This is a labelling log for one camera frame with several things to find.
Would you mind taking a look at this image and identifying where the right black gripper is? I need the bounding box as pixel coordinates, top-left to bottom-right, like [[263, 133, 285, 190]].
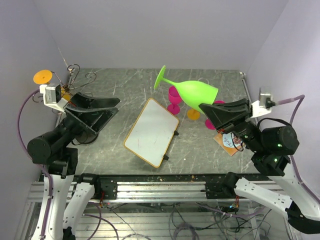
[[198, 97, 265, 152]]

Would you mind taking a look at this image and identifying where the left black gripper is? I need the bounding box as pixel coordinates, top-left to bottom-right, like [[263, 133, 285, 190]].
[[53, 90, 119, 148]]

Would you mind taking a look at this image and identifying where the pink wine glass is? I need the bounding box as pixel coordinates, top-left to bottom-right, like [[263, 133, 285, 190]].
[[205, 100, 225, 130], [167, 86, 182, 115]]

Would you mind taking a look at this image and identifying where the orange wine glass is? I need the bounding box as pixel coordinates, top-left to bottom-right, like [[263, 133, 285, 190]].
[[187, 108, 201, 121], [33, 69, 71, 101]]

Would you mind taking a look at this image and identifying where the green wine glass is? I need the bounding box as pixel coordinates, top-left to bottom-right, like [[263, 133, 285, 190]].
[[153, 65, 219, 114]]

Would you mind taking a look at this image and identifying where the clear wine glass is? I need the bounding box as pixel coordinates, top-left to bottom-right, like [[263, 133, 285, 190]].
[[198, 77, 210, 85]]

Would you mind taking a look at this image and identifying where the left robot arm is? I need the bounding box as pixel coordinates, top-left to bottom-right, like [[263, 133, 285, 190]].
[[27, 93, 120, 240]]

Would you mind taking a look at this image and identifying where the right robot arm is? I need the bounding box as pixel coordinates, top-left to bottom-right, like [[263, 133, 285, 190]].
[[199, 98, 320, 235]]

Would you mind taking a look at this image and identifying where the black wine glass rack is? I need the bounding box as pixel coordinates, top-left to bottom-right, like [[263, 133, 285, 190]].
[[31, 63, 97, 145]]

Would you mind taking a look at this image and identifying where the orange framed whiteboard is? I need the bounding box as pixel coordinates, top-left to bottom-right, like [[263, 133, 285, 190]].
[[123, 98, 180, 168]]

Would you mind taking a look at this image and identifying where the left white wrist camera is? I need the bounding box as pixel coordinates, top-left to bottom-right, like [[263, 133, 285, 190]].
[[39, 83, 68, 113]]

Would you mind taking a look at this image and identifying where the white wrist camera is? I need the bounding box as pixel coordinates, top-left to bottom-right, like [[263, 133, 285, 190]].
[[39, 83, 68, 113], [250, 86, 276, 118]]

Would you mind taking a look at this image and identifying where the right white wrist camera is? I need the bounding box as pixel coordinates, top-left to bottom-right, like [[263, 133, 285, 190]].
[[250, 86, 276, 118]]

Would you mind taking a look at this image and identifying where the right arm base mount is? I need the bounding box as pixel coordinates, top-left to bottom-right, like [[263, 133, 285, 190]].
[[201, 172, 242, 199]]

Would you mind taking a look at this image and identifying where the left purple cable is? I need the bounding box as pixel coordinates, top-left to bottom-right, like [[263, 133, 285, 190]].
[[16, 90, 55, 240]]

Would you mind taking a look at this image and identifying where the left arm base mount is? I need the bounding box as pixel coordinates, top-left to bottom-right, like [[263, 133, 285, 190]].
[[76, 173, 118, 200]]

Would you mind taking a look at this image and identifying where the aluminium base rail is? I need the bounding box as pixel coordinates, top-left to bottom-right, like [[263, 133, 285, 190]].
[[27, 181, 286, 204]]

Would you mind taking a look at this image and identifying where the cable bundle under table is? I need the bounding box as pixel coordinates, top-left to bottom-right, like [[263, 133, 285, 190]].
[[79, 199, 271, 240]]

